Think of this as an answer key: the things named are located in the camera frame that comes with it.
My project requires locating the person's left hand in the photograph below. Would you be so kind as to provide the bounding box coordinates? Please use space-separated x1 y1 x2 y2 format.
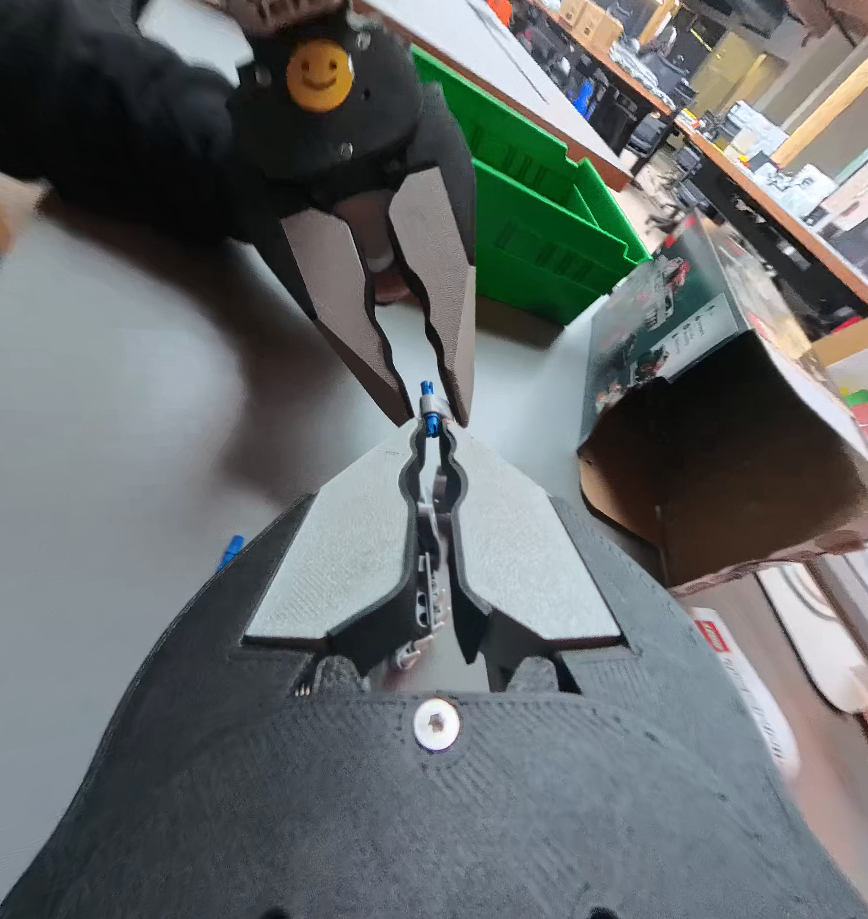
334 192 415 305

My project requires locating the cluttered background table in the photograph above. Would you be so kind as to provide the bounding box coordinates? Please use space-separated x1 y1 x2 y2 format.
674 115 868 313

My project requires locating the framed instruction sheet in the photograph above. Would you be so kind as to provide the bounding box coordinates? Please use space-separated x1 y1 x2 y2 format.
809 307 868 464

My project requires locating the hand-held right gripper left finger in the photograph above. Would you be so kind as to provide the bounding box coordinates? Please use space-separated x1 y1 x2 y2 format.
242 422 426 677

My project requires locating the printed cardboard lego box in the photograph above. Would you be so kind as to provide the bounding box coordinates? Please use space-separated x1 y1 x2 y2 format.
576 214 868 598

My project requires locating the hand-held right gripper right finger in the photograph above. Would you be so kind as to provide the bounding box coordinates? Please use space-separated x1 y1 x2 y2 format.
437 424 626 666

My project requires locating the grey lego claw assembly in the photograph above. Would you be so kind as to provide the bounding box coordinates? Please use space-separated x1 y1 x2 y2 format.
389 379 455 673

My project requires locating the green plastic bin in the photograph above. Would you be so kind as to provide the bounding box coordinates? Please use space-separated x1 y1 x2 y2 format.
410 45 653 327

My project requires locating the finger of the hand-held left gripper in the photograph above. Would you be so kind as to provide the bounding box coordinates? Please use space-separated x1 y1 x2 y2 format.
386 165 478 429
278 208 416 429

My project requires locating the person's left forearm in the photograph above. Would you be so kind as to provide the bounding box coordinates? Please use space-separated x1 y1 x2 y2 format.
0 0 270 248

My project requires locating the grey background table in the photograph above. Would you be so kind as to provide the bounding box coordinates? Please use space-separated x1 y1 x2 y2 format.
354 0 637 193

